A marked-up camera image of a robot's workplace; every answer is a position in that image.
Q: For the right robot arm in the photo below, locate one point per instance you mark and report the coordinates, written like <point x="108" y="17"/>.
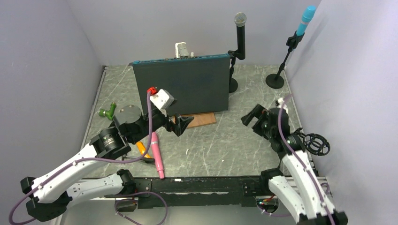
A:
<point x="308" y="203"/>

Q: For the green plastic fitting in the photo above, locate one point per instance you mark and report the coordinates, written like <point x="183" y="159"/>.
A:
<point x="108" y="113"/>

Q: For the pink microphone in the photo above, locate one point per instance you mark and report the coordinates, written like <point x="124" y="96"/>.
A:
<point x="157" y="156"/>

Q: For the black tripod shock mount stand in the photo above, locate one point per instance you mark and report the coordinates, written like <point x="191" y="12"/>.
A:
<point x="314" y="143"/>

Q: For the wooden base plate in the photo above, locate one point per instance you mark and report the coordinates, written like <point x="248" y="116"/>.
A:
<point x="201" y="119"/>

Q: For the dark teal panel board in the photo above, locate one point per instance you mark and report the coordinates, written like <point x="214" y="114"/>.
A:
<point x="200" y="84"/>

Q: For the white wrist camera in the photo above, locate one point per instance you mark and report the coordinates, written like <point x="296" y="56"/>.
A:
<point x="159" y="98"/>
<point x="280" y="103"/>

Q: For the blue microphone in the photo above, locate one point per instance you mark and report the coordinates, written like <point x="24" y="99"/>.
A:
<point x="306" y="18"/>

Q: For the black round base mic stand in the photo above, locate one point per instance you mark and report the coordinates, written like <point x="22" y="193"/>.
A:
<point x="234" y="55"/>

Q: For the black stand with blue mic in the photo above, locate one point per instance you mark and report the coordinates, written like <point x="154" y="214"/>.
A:
<point x="275" y="80"/>

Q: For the black front mounting rail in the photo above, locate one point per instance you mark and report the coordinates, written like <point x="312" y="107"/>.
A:
<point x="245" y="191"/>

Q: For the black handheld microphone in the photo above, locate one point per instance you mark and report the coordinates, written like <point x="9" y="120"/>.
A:
<point x="240" y="20"/>

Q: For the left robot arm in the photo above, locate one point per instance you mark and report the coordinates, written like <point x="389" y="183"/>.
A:
<point x="50" y="195"/>

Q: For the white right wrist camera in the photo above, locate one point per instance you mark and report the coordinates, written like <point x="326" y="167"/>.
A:
<point x="280" y="103"/>

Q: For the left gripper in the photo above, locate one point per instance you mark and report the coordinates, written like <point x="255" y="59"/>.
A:
<point x="180" y="124"/>

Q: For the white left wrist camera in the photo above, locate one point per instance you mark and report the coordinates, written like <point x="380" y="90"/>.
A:
<point x="159" y="98"/>

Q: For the white grey device behind board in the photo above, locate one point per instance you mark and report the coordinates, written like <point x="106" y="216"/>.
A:
<point x="181" y="51"/>

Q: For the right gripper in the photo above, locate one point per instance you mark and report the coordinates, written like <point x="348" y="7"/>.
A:
<point x="259" y="111"/>

